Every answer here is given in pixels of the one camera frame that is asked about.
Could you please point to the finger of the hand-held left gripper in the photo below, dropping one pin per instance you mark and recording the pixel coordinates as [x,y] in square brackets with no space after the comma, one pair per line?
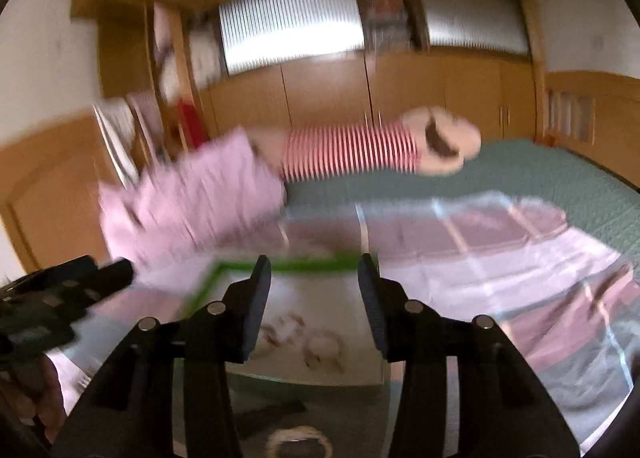
[60,272]
[105,280]

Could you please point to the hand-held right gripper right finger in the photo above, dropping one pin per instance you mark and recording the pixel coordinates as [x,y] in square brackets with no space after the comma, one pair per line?
[375,303]

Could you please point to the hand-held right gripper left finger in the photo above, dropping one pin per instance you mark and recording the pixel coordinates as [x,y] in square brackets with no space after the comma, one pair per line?
[257,298]

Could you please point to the green cardboard box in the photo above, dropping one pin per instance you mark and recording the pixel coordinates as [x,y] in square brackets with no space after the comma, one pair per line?
[310,298]

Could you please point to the person's left hand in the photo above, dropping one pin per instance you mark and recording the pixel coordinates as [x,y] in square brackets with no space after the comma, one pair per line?
[50,403]

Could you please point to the printed plaid bedsheet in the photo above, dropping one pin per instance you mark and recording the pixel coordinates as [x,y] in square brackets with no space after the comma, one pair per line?
[475,263]

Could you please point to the pink quilt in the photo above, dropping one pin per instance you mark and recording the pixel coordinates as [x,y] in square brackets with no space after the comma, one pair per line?
[200,198]

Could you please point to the black wristband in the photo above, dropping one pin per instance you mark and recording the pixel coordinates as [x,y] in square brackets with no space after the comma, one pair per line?
[270,415]

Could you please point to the white grey hanging garment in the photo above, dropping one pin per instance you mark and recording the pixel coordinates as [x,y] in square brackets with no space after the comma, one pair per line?
[115,138]

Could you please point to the white wristwatch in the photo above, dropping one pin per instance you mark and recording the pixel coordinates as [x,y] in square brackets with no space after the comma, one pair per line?
[272,445]

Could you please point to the striped plush doll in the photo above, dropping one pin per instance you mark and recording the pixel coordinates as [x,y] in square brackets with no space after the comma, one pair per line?
[350,153]

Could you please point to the lilac hanging garment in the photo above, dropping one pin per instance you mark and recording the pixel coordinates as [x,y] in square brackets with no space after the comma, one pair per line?
[147,123]

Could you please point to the red cloth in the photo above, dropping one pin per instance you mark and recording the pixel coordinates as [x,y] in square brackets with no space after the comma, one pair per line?
[192,126]

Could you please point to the green mattress cover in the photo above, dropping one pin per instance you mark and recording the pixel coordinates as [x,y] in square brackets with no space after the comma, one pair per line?
[550,173]

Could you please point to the white bagged bedding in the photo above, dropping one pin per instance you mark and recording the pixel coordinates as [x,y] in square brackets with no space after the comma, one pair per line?
[200,53]

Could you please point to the ribbed glass panel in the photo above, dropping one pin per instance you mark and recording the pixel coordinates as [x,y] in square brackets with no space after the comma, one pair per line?
[290,23]
[475,18]

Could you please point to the stack of folded clothes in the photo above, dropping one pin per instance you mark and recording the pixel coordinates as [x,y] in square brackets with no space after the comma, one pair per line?
[385,8]

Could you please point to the wooden bed frame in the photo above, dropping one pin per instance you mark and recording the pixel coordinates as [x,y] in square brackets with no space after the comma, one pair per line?
[40,178]

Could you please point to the wooden wall cabinets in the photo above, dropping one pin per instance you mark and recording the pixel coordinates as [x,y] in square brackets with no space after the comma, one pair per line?
[325,88]

